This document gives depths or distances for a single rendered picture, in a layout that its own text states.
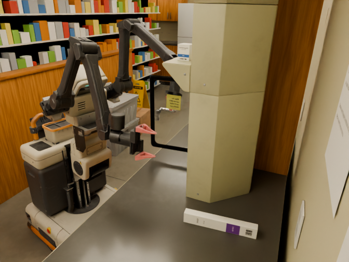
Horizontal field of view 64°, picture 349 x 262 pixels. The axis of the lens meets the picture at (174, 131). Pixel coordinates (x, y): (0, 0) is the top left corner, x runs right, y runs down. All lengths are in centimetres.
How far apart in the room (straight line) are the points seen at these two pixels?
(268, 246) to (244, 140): 39
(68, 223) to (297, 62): 178
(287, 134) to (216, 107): 50
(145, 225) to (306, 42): 98
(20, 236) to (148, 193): 160
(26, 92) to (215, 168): 224
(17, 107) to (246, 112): 230
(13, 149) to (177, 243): 224
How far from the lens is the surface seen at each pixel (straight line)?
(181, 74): 104
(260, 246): 109
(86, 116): 177
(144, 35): 162
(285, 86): 135
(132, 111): 366
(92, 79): 126
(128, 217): 116
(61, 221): 225
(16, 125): 298
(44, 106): 169
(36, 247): 255
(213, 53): 99
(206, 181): 117
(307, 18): 131
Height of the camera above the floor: 169
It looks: 24 degrees down
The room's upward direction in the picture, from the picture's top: 1 degrees clockwise
